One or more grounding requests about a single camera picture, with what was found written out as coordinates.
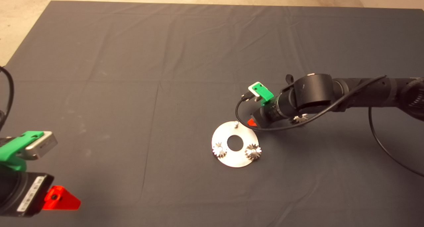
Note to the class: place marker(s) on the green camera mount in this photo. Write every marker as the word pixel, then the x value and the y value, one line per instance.
pixel 13 149
pixel 265 93

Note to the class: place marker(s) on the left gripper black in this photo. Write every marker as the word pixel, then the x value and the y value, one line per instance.
pixel 15 192

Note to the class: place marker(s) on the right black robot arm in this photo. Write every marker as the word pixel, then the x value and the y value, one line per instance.
pixel 364 94

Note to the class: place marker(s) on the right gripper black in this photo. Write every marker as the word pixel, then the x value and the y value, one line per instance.
pixel 266 116

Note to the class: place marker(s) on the left green camera mount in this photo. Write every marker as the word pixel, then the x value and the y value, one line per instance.
pixel 13 149

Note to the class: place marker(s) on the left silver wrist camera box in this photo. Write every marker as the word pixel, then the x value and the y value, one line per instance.
pixel 43 147

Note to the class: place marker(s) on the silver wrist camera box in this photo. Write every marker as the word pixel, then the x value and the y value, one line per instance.
pixel 251 89
pixel 43 147

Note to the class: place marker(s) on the round metal plate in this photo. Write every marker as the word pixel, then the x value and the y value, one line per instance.
pixel 232 160

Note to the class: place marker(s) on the small shiny steel gear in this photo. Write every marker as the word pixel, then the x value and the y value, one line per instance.
pixel 219 151
pixel 253 151

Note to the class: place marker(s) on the dark grey table cloth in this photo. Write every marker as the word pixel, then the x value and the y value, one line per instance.
pixel 165 71

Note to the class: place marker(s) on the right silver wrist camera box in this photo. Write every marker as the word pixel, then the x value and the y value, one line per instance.
pixel 251 89

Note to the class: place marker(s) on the larger steel gear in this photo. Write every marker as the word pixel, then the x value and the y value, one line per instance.
pixel 299 119

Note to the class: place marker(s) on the right green camera mount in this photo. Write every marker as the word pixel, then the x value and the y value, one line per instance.
pixel 265 93

